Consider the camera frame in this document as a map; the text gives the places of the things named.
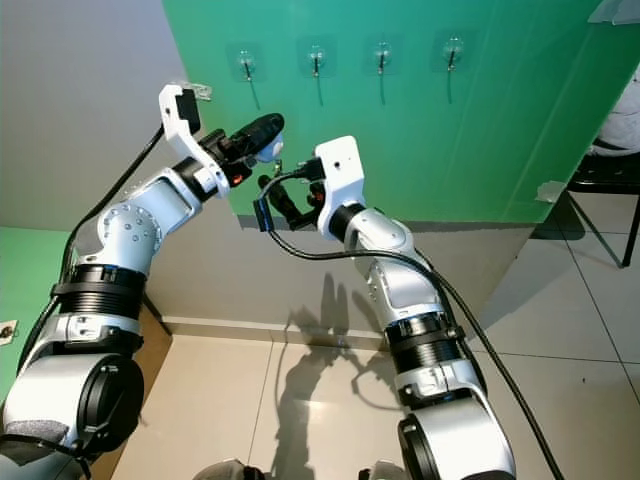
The key with white card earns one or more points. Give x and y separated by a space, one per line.
8 332

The clear adhesive wall hook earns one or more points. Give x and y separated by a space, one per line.
247 65
316 60
382 55
453 50

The grey white cloth bundle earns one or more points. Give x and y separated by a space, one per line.
618 135

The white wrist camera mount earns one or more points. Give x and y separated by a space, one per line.
342 170
170 120

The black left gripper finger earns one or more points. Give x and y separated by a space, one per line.
257 125
250 150

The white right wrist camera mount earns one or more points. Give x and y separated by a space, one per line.
342 170

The black folding chair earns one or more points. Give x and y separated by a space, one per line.
605 180

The green topped table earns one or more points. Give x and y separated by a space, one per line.
25 280

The grey robot torso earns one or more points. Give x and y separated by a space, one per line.
25 465

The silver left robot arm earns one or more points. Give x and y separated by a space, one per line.
135 235

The green wall board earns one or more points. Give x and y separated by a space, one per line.
460 140

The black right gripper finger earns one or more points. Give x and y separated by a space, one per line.
290 215
280 190

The grey left robot foot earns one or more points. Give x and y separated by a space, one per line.
220 470

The grey robot foot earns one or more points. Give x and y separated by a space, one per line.
220 470
385 471

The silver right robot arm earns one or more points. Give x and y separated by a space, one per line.
400 280

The clear crumpled tape piece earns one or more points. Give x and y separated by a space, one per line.
200 91
615 10
550 190

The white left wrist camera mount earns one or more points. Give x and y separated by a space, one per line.
170 120

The grey right robot foot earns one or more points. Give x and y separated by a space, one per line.
385 471

